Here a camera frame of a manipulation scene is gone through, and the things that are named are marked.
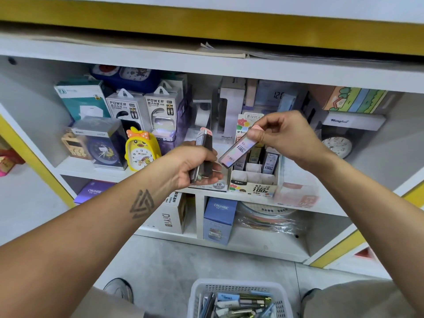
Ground person's left hand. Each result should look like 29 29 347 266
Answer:
159 142 226 193

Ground white round clock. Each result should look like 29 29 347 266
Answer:
322 136 353 159

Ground yellow alarm clock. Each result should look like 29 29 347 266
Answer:
125 127 162 171

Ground teal white box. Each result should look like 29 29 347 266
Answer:
54 77 112 121

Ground stack of wrapped discs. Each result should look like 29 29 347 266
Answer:
237 202 306 235

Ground white hanging accessory box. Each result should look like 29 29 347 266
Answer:
105 88 150 133
144 79 186 133

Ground flat cardboard sheets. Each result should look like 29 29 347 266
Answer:
199 42 424 64

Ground purple box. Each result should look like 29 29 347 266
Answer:
74 180 117 204

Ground small tan alarm clock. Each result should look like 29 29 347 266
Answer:
61 132 90 159

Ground grey digital clock box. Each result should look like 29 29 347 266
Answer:
255 80 299 113

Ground person's right forearm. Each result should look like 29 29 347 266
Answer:
311 155 424 315

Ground lilac pink refill packet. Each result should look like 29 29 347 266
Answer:
217 127 266 170

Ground red white flat box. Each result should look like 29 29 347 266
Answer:
354 247 379 261

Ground pile of lead refill packets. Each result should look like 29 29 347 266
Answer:
199 290 276 318

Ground clear plastic tray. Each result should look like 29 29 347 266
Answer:
182 128 233 193

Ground person's left forearm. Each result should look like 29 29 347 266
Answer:
0 172 186 318

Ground dark grey refill packets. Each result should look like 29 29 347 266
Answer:
190 128 216 183

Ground assorted small colourful boxes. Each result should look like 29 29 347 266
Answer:
0 149 26 178

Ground white shelf with yellow trim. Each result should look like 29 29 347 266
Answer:
0 0 424 279

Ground white tall box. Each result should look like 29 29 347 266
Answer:
219 77 247 140

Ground tape dispenser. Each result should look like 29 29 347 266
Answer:
192 99 214 130

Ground grey sneaker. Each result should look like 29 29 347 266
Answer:
102 278 135 303
300 288 322 309

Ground person's right hand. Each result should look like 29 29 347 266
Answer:
248 110 332 173

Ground white refill display box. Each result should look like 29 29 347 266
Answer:
228 112 284 198

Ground blue small carton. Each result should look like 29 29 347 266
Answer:
203 197 238 246

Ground clear boxed dark clock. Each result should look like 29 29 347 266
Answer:
71 117 128 171

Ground pastel sticky notes pack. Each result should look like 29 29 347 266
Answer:
308 84 398 115

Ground large white cardboard box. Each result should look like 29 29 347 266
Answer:
142 190 188 235

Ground purple translucent container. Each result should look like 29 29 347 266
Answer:
152 96 189 155

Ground white long box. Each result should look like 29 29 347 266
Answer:
322 110 386 132

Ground white plastic basket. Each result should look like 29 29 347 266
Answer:
187 279 294 318

